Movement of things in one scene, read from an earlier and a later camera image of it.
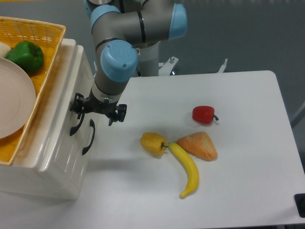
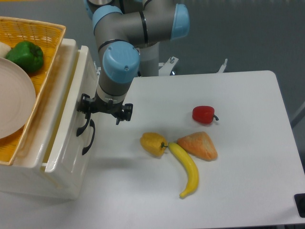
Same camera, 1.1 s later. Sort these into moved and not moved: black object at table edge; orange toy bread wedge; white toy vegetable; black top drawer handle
Moved: black top drawer handle
Not moved: white toy vegetable; orange toy bread wedge; black object at table edge
